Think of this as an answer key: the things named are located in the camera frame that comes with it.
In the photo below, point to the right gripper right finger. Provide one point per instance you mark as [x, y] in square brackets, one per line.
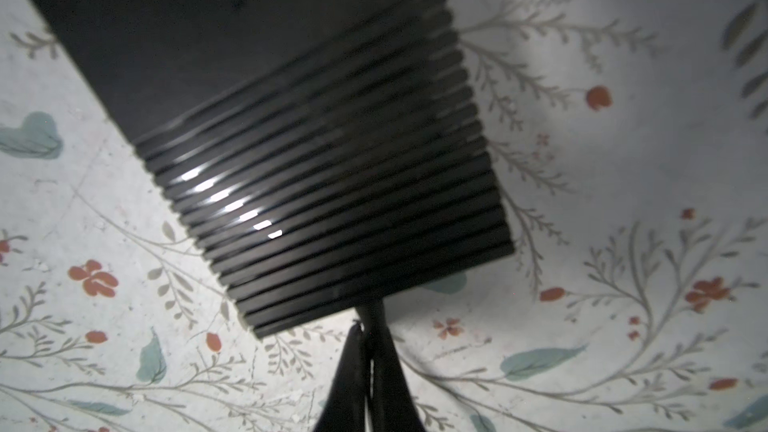
[392, 407]

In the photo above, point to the small black power adapter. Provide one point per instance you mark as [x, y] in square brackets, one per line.
[373, 318]

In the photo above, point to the floral table mat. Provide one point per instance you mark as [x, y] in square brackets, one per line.
[629, 138]

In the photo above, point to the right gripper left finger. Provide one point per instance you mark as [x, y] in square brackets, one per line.
[345, 407]

